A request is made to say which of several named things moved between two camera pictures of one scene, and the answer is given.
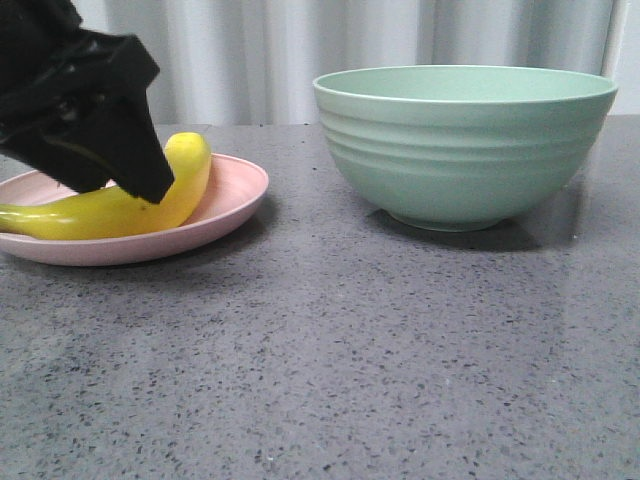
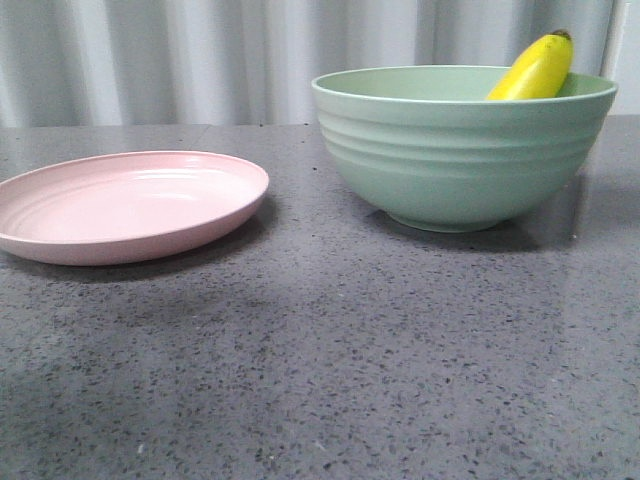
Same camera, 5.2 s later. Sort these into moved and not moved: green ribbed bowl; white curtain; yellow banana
Moved: yellow banana
Not moved: white curtain; green ribbed bowl
